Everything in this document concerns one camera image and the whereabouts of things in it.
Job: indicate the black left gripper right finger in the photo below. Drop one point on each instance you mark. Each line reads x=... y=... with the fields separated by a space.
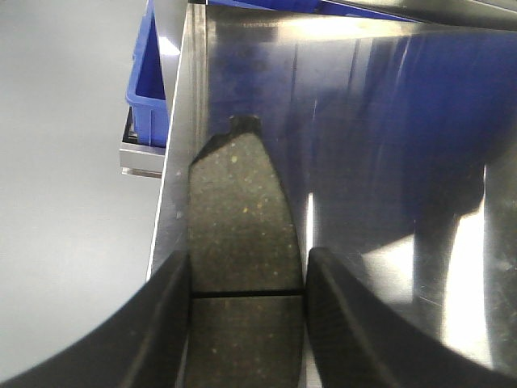
x=358 y=341

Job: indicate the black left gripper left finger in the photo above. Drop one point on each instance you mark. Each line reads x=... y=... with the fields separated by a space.
x=141 y=345

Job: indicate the dark grey brake pad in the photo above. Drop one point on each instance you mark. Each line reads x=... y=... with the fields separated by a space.
x=247 y=325

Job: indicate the blue bin on floor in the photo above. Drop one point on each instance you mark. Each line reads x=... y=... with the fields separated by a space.
x=145 y=92

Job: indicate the stainless steel rack frame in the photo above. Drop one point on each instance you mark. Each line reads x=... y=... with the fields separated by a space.
x=376 y=115

